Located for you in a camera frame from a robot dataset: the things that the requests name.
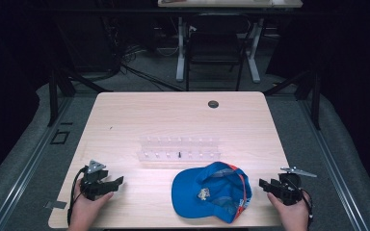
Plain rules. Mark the clear acrylic peg rack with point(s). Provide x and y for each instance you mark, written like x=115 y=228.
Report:
x=179 y=150

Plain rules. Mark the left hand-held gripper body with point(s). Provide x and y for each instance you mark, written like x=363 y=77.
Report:
x=93 y=186

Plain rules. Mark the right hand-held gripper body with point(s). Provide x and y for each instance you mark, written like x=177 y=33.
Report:
x=289 y=190

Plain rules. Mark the black metal frame stand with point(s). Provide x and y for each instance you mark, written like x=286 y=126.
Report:
x=311 y=96
x=56 y=96

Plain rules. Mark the person's left hand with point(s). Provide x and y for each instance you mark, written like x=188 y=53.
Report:
x=88 y=208

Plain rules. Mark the white desk with metal legs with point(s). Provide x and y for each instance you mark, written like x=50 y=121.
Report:
x=231 y=3

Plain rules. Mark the blue baseball cap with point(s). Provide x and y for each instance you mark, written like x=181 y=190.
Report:
x=205 y=199

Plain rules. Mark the black folding chair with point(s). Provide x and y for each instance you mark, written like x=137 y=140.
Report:
x=216 y=45

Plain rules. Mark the grey tape strip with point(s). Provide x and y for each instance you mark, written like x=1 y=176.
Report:
x=56 y=204

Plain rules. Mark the small black peg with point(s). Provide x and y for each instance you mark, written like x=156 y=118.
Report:
x=179 y=155

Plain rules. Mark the black round table grommet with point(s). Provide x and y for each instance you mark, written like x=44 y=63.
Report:
x=213 y=104

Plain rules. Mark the person's right hand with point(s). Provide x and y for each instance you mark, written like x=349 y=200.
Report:
x=290 y=215

